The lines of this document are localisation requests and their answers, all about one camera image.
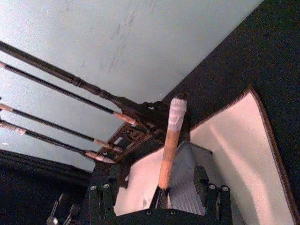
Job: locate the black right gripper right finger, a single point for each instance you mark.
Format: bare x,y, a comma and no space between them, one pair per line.
187,182

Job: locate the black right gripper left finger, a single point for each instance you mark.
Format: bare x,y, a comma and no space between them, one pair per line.
103,201

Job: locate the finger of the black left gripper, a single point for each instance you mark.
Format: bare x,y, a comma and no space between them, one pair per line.
55,211
73,214

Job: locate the bamboo brush with white tape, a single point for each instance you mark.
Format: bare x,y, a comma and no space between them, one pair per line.
170,150

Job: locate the pale felt mat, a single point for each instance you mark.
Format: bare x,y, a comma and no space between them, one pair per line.
234,140

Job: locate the large black calligraphy brush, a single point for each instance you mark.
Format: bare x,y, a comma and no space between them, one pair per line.
58,145

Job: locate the slim black calligraphy brush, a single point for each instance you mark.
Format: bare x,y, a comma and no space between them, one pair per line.
58,127

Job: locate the carved dark wooden brush rack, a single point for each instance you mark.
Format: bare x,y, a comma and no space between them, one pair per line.
93,88

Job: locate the black brush with pale tip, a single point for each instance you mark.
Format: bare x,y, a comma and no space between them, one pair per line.
58,89

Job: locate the black table cloth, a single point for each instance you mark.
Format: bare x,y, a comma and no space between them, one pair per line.
257,58

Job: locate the plain pale wall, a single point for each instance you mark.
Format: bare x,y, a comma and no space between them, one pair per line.
117,35

